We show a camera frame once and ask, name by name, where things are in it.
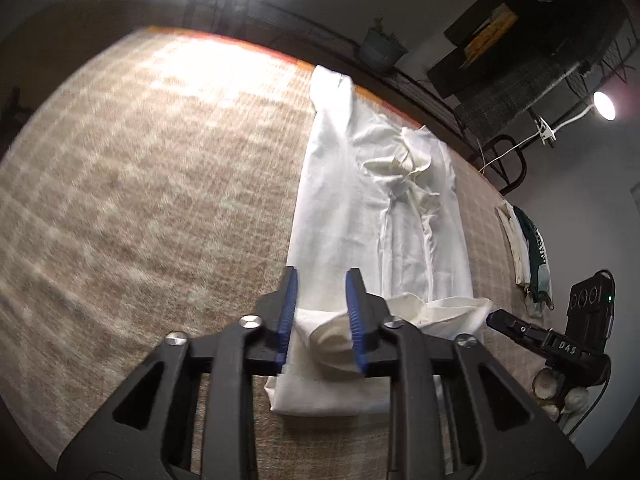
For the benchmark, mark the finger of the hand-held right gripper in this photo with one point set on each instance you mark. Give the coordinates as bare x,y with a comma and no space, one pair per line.
517,331

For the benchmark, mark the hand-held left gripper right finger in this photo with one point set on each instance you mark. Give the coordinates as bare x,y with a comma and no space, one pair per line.
354,310

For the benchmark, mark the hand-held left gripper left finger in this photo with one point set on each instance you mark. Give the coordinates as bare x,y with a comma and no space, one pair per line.
287,310

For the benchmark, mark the white pants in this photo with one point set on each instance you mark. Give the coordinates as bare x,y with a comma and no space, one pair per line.
380,220

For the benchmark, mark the person's right hand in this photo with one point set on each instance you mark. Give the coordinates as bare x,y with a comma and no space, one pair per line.
545,385

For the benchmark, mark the dark green garment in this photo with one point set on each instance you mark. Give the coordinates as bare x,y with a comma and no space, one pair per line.
537,255

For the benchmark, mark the folded white cloth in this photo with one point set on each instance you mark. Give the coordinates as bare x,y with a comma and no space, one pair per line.
515,240

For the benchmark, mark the beige plaid blanket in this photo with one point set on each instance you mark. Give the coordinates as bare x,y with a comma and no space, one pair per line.
150,200

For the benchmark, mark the clip-on lamp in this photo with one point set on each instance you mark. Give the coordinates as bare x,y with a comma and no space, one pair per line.
602,105

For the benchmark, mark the potted plant in bucket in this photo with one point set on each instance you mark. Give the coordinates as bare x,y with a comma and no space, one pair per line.
382,47

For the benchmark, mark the dark shelf unit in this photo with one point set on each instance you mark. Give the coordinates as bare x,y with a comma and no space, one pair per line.
525,35

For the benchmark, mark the black metal chair frame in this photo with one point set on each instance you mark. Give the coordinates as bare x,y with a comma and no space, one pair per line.
515,165

